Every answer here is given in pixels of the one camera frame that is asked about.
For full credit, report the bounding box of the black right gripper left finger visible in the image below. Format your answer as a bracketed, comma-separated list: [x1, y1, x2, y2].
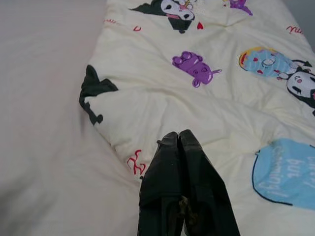
[137, 131, 184, 236]

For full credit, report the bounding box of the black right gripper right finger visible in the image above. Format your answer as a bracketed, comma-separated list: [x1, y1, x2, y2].
[179, 129, 241, 236]

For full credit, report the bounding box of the tan frayed scrap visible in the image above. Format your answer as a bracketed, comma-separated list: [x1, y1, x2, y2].
[177, 195, 199, 227]

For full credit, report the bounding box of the cream cartoon print quilt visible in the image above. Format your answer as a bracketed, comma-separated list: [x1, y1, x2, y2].
[78, 0, 315, 212]

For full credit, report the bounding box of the cream sheeted mattress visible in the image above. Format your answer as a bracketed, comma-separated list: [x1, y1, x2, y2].
[0, 0, 315, 236]

